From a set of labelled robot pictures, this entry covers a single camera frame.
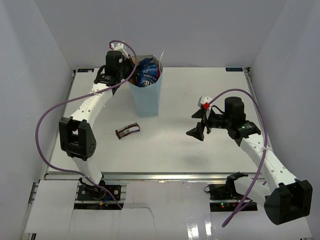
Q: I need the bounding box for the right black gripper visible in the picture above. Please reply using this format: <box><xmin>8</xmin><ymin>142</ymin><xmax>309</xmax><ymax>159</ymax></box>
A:
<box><xmin>186</xmin><ymin>108</ymin><xmax>232</xmax><ymax>141</ymax></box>

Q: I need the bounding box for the orange chips bag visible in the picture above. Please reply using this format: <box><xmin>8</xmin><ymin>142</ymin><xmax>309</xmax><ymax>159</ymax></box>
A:
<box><xmin>129</xmin><ymin>78</ymin><xmax>137</xmax><ymax>86</ymax></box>

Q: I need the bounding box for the blue snack bag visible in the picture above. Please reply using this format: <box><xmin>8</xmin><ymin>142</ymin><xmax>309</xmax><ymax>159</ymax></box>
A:
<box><xmin>136</xmin><ymin>58</ymin><xmax>160</xmax><ymax>88</ymax></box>

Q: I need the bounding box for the brown chocolate bar wrapper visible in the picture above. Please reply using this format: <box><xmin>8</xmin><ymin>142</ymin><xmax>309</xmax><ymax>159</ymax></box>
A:
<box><xmin>115</xmin><ymin>122</ymin><xmax>141</xmax><ymax>140</ymax></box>

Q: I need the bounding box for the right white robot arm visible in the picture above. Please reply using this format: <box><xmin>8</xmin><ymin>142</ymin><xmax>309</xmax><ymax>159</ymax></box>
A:
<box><xmin>186</xmin><ymin>95</ymin><xmax>313</xmax><ymax>225</ymax></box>

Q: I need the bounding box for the light blue paper bag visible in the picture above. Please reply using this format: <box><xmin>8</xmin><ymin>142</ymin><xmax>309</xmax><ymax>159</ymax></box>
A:
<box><xmin>128</xmin><ymin>55</ymin><xmax>163</xmax><ymax>117</ymax></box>

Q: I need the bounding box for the left blue corner label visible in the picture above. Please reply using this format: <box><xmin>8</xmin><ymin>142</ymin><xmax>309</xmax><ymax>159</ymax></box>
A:
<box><xmin>76</xmin><ymin>68</ymin><xmax>95</xmax><ymax>73</ymax></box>

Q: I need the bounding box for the blue corner label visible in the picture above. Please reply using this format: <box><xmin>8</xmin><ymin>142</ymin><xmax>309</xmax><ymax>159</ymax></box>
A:
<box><xmin>225</xmin><ymin>67</ymin><xmax>243</xmax><ymax>72</ymax></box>
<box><xmin>76</xmin><ymin>68</ymin><xmax>95</xmax><ymax>73</ymax></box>

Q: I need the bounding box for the right blue corner label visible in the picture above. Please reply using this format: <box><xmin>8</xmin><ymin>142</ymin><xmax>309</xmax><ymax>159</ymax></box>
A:
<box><xmin>225</xmin><ymin>67</ymin><xmax>243</xmax><ymax>72</ymax></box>

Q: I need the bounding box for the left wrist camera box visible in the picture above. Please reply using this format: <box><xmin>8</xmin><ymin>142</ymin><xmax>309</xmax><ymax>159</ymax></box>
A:
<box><xmin>109</xmin><ymin>42</ymin><xmax>128</xmax><ymax>55</ymax></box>

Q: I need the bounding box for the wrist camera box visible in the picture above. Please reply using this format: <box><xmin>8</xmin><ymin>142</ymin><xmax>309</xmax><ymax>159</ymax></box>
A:
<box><xmin>197</xmin><ymin>95</ymin><xmax>212</xmax><ymax>110</ymax></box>
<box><xmin>109</xmin><ymin>42</ymin><xmax>128</xmax><ymax>55</ymax></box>

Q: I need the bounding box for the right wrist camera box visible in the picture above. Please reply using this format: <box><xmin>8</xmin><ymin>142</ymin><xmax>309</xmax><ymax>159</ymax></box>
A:
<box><xmin>197</xmin><ymin>95</ymin><xmax>212</xmax><ymax>110</ymax></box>

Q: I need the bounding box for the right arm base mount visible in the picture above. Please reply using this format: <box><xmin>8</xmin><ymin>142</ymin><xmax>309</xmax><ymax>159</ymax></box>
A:
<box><xmin>204</xmin><ymin>184</ymin><xmax>243</xmax><ymax>213</ymax></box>

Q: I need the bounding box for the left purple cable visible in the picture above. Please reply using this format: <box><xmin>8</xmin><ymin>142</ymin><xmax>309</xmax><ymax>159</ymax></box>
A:
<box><xmin>34</xmin><ymin>39</ymin><xmax>138</xmax><ymax>210</ymax></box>

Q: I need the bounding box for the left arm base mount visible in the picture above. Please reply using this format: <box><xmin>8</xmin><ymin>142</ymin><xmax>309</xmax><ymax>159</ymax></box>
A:
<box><xmin>74</xmin><ymin>178</ymin><xmax>124</xmax><ymax>210</ymax></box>

